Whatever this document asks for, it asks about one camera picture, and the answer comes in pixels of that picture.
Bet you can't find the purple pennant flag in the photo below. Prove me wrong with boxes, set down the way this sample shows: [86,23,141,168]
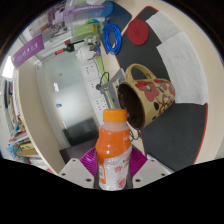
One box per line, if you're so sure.
[11,33,46,69]

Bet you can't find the ceiling lights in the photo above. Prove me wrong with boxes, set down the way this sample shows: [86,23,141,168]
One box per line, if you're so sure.
[1,54,16,79]

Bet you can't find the white wall socket row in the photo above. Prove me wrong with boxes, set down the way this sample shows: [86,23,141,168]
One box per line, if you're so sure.
[81,61,116,118]

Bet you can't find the coiled blue cable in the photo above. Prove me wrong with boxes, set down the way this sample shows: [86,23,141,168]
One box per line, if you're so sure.
[101,19,123,56]

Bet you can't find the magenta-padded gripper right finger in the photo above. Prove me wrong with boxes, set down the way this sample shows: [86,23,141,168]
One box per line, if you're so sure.
[128,147,169,189]

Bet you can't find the group photo poster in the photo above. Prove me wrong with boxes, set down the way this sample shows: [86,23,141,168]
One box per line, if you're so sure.
[28,6,73,51]

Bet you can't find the dark wine bottle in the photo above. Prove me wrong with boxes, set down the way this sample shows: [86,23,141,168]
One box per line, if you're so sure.
[54,39,88,56]

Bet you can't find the white paper napkin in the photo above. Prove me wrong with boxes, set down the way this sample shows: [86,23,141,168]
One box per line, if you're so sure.
[155,31,210,106]
[145,10,188,44]

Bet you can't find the glass vase with green stems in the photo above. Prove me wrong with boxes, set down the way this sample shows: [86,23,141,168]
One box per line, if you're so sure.
[71,19,101,39]

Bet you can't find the white jar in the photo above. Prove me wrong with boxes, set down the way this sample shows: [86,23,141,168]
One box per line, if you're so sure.
[74,46,93,63]

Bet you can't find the round red coaster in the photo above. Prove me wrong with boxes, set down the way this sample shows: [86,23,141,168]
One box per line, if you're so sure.
[126,18,150,47]

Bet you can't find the yellow floral mug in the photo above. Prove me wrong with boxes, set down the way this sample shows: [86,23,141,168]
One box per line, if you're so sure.
[116,63,177,131]

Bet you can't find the black red-edged desk mat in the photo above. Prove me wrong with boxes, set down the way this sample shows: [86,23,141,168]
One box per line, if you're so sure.
[114,5,209,173]

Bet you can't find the grey metal laptop stand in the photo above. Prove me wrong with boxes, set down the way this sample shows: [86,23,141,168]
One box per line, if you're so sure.
[95,68,126,109]

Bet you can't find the orange drink bottle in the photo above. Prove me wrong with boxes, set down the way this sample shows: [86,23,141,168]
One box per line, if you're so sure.
[95,108,133,192]

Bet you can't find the black computer monitor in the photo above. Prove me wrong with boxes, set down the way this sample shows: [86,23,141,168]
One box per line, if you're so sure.
[59,137,101,165]

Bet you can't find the dark blue mouse pad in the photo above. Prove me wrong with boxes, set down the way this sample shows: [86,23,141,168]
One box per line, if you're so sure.
[99,1,133,54]

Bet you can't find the white shelf with books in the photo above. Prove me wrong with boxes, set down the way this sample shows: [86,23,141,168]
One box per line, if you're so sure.
[3,61,68,174]

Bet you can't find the purple water bottle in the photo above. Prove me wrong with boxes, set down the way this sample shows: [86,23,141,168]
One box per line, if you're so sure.
[63,1,109,24]

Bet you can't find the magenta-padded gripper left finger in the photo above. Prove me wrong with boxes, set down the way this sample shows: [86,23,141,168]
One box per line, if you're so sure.
[58,146,100,190]

